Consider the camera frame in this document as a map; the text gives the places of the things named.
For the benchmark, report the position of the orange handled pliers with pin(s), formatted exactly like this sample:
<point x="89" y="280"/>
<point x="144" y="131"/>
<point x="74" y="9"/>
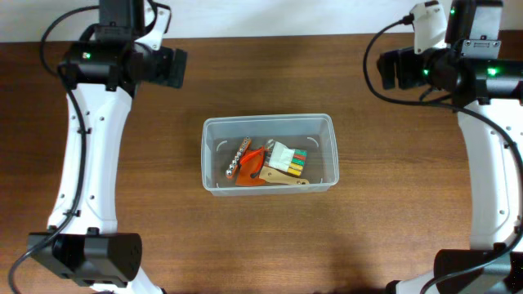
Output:
<point x="251" y="163"/>

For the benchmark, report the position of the orange scraper wooden handle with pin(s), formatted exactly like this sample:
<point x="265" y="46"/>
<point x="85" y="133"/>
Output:
<point x="269" y="175"/>

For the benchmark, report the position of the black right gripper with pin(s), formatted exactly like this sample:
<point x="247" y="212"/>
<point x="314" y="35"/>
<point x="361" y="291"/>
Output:
<point x="404" y="58"/>

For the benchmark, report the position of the clear plastic container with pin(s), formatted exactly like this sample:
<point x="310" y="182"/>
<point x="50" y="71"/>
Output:
<point x="313" y="133"/>

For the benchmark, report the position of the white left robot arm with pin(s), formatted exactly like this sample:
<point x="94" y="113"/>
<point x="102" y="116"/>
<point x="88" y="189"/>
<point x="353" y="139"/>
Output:
<point x="82" y="242"/>

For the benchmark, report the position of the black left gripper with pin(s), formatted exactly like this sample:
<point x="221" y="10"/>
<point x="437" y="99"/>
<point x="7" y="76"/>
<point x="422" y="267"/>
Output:
<point x="173" y="72"/>

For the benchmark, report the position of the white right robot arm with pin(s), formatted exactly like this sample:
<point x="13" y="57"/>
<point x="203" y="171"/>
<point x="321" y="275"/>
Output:
<point x="486" y="94"/>

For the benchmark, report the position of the orange socket bit rail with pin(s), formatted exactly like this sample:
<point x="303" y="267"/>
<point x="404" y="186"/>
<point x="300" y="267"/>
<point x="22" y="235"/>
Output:
<point x="235" y="162"/>

